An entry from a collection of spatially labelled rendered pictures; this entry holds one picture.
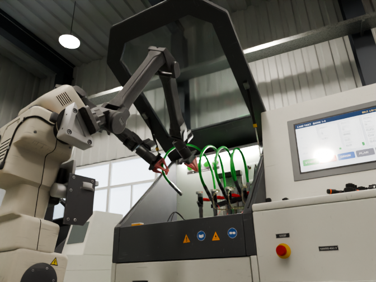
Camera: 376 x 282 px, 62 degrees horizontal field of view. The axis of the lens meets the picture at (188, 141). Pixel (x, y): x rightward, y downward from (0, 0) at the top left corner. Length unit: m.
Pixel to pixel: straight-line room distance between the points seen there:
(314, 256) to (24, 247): 0.91
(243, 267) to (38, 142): 0.84
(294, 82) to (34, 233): 5.77
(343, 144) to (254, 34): 5.77
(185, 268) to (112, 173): 5.93
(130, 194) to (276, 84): 3.72
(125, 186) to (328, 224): 5.90
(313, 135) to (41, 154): 1.19
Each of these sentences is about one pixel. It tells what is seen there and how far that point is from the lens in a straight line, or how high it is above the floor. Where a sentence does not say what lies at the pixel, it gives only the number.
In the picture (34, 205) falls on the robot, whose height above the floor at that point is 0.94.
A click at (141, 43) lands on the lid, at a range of 1.77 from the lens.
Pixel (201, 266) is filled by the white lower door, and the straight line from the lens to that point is 1.34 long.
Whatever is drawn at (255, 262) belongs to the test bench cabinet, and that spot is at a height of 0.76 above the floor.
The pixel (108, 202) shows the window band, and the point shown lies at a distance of 7.00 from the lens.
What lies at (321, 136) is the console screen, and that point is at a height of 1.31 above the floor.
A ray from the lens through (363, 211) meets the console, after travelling 1.21.
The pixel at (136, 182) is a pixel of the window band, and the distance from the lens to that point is 6.70.
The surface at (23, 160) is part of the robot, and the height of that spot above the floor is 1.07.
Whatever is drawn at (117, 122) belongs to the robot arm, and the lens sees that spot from 1.08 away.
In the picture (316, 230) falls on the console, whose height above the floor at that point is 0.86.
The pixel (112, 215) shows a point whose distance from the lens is 4.67.
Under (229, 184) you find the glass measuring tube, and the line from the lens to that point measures 1.89.
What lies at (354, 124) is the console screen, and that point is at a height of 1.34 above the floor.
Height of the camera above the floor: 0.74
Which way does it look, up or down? 23 degrees up
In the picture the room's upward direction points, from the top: 2 degrees counter-clockwise
